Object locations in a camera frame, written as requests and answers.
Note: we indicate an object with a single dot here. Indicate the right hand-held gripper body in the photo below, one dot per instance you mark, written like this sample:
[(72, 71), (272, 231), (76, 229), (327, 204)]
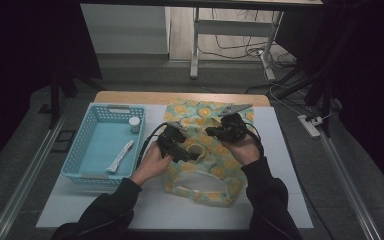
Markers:
[(235, 125)]

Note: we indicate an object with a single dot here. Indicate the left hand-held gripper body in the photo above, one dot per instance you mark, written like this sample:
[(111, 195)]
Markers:
[(170, 140)]

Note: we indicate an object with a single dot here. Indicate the orange print fabric bag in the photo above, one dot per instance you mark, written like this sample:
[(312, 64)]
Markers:
[(213, 173)]

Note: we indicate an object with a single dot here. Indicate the small white bottle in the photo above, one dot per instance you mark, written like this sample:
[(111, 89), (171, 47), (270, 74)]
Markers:
[(134, 124)]

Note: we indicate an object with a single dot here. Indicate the white tube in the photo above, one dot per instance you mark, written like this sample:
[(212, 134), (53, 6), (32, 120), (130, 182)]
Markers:
[(120, 156)]

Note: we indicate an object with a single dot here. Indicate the light blue plastic basket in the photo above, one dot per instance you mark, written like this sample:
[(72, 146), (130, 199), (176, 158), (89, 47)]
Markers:
[(105, 150)]

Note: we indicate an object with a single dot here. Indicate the person's right hand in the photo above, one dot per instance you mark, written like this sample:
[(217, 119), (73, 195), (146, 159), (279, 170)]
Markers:
[(245, 150)]

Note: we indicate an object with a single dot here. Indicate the person's left hand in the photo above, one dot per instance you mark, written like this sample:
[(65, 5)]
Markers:
[(151, 165)]

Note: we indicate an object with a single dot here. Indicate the white table sheet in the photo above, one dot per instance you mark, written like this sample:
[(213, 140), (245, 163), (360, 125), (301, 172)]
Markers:
[(280, 160)]

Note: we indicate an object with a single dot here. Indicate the white power strip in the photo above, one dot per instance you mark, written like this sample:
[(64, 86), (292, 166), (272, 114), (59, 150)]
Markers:
[(309, 126)]

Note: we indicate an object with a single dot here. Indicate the black stand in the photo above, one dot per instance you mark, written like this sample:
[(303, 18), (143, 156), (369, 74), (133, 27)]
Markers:
[(323, 86), (54, 100)]

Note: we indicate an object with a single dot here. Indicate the white cabinet panel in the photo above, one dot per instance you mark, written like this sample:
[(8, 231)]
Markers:
[(126, 30)]

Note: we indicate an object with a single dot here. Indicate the white desk frame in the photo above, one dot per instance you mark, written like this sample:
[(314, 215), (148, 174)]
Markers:
[(230, 28)]

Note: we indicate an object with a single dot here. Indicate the black floor bracket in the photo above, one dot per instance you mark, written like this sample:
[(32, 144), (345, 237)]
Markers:
[(65, 140)]

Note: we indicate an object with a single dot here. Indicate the aluminium rail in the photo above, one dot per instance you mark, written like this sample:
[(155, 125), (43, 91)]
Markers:
[(30, 173), (350, 186)]

